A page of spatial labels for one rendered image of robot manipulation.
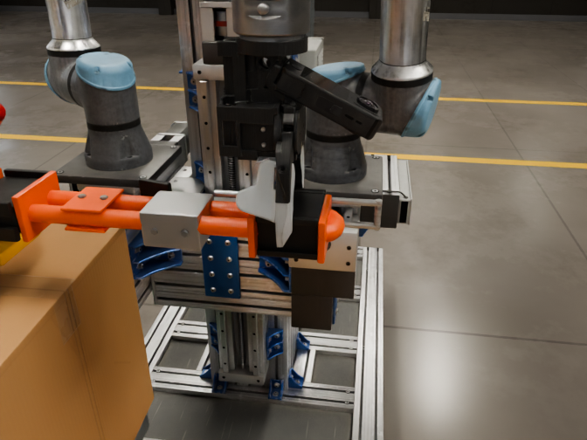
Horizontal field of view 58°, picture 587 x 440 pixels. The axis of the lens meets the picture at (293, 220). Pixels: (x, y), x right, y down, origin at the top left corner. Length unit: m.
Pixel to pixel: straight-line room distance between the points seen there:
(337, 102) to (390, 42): 0.49
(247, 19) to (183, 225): 0.23
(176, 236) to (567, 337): 2.15
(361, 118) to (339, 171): 0.57
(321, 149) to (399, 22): 0.29
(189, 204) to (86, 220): 0.12
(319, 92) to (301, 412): 1.32
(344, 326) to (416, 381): 0.35
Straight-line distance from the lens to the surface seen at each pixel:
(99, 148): 1.25
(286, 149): 0.52
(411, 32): 1.00
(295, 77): 0.53
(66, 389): 0.83
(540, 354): 2.45
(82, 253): 0.86
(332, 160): 1.11
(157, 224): 0.62
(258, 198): 0.55
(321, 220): 0.56
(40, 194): 0.71
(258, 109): 0.53
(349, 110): 0.54
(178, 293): 1.35
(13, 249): 0.89
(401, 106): 1.03
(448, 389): 2.17
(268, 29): 0.51
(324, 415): 1.73
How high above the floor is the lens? 1.49
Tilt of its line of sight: 28 degrees down
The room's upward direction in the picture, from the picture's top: straight up
